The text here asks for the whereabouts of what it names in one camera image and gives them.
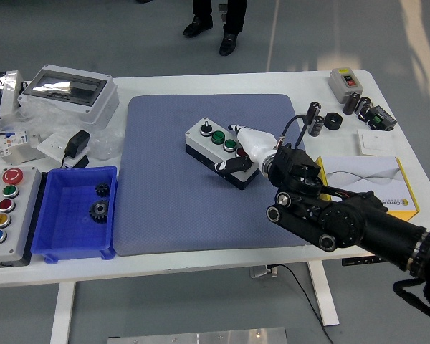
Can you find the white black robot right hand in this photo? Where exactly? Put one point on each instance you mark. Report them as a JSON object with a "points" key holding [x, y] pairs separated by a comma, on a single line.
{"points": [[254, 143]]}

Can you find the yellow and white cardboard box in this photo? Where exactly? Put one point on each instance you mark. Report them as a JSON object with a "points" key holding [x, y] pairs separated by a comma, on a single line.
{"points": [[372, 175]]}

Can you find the black table control panel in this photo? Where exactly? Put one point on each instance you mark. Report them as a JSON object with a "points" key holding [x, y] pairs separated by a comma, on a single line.
{"points": [[354, 261]]}

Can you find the white table leg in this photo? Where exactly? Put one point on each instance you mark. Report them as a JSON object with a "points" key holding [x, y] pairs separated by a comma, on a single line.
{"points": [[324, 294], [62, 311]]}

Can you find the black hex nut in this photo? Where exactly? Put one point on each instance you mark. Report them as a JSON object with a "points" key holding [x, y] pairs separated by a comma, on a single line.
{"points": [[333, 121]]}

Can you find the clear plastic bag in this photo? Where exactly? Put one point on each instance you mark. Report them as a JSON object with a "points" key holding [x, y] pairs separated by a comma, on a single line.
{"points": [[50, 122]]}

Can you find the blue plastic bin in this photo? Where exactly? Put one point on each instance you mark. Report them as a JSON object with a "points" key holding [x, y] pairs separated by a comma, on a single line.
{"points": [[68, 215]]}

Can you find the grey four-button control box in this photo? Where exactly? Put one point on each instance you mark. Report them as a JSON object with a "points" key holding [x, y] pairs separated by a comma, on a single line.
{"points": [[208, 141]]}

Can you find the grey enclosure with clear lid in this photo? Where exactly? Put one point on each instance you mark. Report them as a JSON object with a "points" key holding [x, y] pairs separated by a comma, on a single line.
{"points": [[75, 100]]}

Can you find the grey under-table box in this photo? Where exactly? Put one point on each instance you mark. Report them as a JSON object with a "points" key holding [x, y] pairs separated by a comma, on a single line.
{"points": [[261, 271]]}

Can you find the black power adapter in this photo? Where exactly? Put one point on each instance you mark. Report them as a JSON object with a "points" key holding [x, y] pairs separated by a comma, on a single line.
{"points": [[77, 141]]}

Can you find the white and black device box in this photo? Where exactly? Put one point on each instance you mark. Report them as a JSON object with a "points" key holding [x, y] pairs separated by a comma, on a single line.
{"points": [[7, 93]]}

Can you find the large black gear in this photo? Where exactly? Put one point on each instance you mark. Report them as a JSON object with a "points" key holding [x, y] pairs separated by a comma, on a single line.
{"points": [[99, 211]]}

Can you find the white wall socket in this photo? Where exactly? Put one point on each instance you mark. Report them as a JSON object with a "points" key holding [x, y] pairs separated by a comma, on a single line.
{"points": [[52, 145]]}

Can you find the black module with green terminal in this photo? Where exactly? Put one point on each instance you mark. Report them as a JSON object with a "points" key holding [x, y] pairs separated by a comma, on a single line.
{"points": [[381, 118]]}

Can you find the small black gear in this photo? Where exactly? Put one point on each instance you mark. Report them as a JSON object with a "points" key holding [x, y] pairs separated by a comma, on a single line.
{"points": [[102, 190]]}

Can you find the grey five-button control box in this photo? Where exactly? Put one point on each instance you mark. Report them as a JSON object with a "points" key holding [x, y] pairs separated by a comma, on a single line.
{"points": [[18, 222]]}

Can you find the person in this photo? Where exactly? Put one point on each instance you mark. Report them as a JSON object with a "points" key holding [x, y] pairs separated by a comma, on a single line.
{"points": [[233, 21]]}

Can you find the blue-grey table mat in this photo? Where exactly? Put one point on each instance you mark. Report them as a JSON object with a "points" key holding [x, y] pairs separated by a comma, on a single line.
{"points": [[186, 215]]}

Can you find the grey red-black switch box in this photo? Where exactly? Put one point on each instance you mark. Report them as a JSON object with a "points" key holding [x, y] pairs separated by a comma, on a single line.
{"points": [[342, 87]]}

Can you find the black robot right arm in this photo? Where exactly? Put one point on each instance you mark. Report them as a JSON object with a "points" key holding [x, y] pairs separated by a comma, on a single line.
{"points": [[344, 218]]}

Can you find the grey metal floor plate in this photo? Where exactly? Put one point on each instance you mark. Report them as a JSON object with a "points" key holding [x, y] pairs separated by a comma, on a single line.
{"points": [[200, 337]]}

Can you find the white wall switch panel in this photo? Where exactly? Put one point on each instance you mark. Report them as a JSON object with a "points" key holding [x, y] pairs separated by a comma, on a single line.
{"points": [[376, 141]]}

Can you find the white circuit breaker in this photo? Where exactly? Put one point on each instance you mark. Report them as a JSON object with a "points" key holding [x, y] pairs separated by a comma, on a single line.
{"points": [[14, 141]]}

